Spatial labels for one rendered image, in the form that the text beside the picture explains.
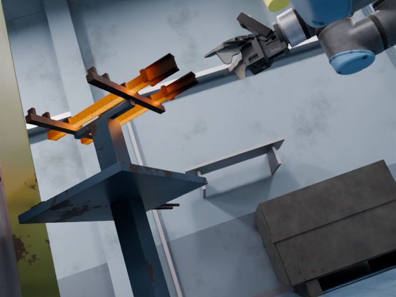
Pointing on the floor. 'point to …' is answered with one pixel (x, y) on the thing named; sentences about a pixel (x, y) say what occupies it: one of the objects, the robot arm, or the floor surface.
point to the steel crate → (330, 227)
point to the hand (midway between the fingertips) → (214, 65)
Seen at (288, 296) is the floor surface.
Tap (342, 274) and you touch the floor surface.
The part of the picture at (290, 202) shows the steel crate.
